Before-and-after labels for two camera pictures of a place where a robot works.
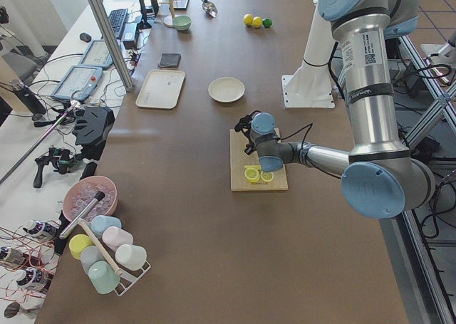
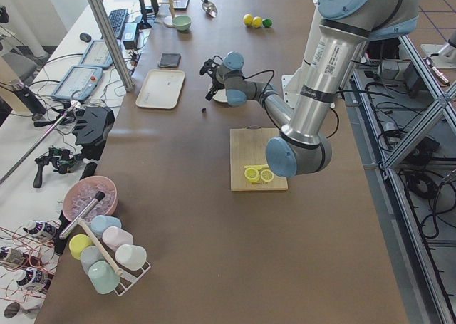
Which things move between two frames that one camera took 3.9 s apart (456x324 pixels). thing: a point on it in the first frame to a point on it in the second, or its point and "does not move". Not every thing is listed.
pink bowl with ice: (81, 194) does not move
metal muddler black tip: (97, 198) does not move
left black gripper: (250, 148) to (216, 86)
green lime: (267, 23) does not move
